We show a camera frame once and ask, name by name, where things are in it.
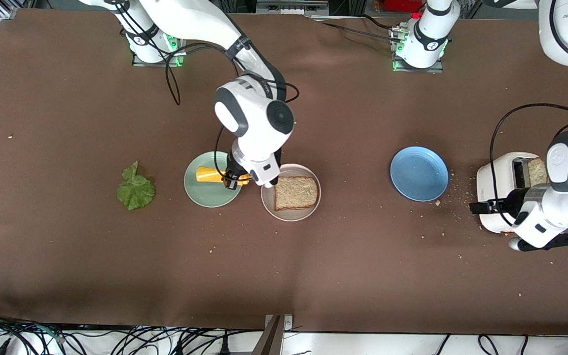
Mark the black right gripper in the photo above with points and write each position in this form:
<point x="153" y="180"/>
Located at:
<point x="235" y="170"/>

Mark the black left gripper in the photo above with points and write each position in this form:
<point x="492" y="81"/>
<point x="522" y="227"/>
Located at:
<point x="509" y="203"/>

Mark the yellow squeeze bottle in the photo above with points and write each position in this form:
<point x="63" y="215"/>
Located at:
<point x="209" y="175"/>

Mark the brown bread slice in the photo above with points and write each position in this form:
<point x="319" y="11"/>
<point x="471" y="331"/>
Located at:
<point x="538" y="172"/>
<point x="296" y="194"/>

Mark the green lettuce leaf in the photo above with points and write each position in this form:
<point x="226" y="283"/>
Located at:
<point x="136" y="192"/>

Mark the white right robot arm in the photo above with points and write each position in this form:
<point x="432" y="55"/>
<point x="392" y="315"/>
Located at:
<point x="254" y="113"/>

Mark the mint green plate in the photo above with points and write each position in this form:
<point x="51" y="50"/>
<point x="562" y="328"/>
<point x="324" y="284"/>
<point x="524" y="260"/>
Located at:
<point x="207" y="195"/>

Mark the beige plate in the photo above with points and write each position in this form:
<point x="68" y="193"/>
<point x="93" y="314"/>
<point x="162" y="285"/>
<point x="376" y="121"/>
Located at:
<point x="291" y="216"/>

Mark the blue plate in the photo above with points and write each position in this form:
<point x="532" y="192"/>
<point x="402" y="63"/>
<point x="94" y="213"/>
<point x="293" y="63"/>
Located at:
<point x="419" y="173"/>

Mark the white two-slot toaster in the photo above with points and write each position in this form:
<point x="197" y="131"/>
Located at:
<point x="493" y="182"/>

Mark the brown tablecloth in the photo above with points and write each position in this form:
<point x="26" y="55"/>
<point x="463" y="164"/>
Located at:
<point x="284" y="276"/>

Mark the dark metal beam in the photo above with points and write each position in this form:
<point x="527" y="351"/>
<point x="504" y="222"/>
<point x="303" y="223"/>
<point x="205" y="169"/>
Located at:
<point x="269" y="342"/>

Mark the grey power strip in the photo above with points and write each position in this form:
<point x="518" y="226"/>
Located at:
<point x="291" y="7"/>

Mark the red box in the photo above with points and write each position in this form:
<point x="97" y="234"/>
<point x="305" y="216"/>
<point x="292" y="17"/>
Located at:
<point x="402" y="5"/>

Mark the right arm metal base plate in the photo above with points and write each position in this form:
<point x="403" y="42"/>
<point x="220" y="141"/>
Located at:
<point x="156" y="64"/>

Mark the small metal table bracket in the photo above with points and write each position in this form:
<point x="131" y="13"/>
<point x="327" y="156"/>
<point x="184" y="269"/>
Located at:
<point x="288" y="321"/>

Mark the aluminium frame profile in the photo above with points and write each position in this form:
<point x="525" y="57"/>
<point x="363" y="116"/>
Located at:
<point x="5" y="11"/>

